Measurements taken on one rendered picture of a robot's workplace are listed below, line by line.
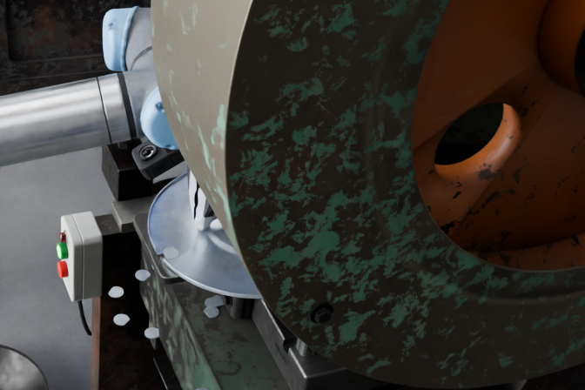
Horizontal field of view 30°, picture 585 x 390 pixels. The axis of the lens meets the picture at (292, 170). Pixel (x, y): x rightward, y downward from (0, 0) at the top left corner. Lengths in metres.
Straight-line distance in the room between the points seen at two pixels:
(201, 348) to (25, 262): 1.14
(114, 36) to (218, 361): 0.50
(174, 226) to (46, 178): 1.38
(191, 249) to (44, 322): 1.04
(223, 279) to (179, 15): 0.65
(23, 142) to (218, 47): 0.44
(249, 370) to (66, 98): 0.52
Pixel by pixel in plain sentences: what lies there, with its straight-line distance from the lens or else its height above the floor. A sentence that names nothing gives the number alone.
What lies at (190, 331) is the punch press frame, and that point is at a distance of 1.59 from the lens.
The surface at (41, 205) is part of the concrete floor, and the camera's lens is 2.81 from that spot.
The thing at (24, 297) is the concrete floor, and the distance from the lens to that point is 2.56.
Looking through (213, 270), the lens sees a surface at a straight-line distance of 1.47.
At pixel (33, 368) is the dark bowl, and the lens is 2.32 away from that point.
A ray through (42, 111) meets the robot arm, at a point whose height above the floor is 1.10.
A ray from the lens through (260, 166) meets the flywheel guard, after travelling 0.83.
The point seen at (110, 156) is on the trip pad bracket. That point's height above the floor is 0.70.
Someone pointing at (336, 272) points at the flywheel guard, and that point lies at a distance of 0.95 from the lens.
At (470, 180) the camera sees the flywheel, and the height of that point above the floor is 1.15.
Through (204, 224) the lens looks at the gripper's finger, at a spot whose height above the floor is 0.81.
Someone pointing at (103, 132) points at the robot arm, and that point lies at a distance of 1.20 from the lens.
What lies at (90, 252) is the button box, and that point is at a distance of 1.76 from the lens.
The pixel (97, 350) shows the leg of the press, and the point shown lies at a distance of 1.96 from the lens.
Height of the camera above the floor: 1.77
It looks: 37 degrees down
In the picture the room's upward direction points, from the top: 9 degrees clockwise
